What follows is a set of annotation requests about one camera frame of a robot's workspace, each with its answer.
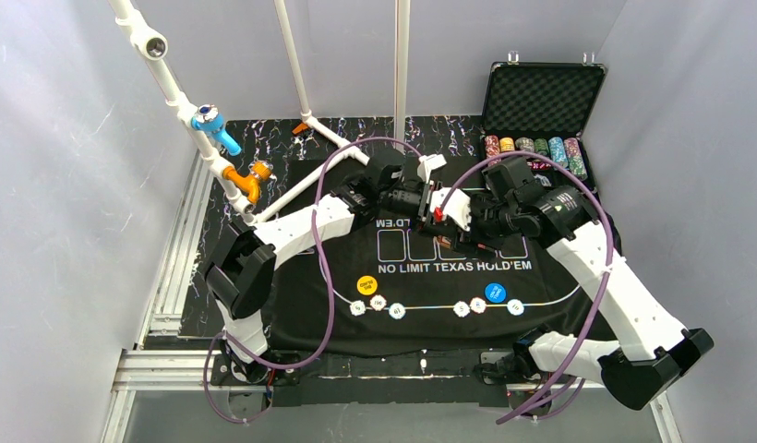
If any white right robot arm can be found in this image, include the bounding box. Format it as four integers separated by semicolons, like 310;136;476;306
464;151;714;417

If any black poker table mat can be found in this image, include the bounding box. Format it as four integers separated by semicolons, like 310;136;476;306
262;178;591;357

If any white chip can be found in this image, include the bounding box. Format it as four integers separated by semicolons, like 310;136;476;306
452;301;471;318
369;294;387;312
469;297;487;314

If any light blue chip stack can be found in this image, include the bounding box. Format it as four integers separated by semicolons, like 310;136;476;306
547;137;569;168

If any yellow poker chip stack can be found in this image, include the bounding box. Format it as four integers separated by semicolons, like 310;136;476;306
499;137;516;152

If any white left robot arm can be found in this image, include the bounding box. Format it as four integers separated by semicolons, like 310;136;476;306
205;144;406;370

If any red poker chip stack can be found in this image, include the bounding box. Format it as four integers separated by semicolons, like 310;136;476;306
484;135;500;158

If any black poker chip case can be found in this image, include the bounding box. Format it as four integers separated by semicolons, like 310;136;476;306
479;60;607;191

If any light blue chip row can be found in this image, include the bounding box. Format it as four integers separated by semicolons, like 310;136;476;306
506;299;525;317
387;303;406;320

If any yellow big blind button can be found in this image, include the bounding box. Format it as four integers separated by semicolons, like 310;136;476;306
355;275;379;296

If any blue plastic faucet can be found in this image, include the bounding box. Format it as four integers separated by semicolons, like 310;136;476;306
190;104;242;156

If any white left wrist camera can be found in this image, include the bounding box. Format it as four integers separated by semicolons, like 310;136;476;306
416;154;447;183

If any white PVC pipe frame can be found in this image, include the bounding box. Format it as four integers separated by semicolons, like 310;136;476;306
106;0;412;224

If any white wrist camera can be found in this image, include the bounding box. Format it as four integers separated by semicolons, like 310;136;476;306
416;154;447;183
429;187;472;232

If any orange plastic faucet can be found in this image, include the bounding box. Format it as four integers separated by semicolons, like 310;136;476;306
222;161;273;205

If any grey poker chip stack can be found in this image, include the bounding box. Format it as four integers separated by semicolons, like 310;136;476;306
515;138;535;152

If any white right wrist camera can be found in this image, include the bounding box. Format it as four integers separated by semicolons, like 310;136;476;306
429;187;472;232

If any green poker chip stack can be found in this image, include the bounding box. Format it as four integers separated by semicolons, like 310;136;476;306
534;138;550;158

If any aluminium frame rail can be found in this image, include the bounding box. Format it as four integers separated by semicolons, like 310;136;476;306
101;162;681;442

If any playing card deck box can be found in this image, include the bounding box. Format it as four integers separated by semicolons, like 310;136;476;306
433;233;496;261

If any blue small blind button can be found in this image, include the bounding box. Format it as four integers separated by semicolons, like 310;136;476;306
484;282;508;304

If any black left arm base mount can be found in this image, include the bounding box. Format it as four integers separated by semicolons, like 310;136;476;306
202;349;302;425

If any pink poker chip stack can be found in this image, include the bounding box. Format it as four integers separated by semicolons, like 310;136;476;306
563;138;588;181

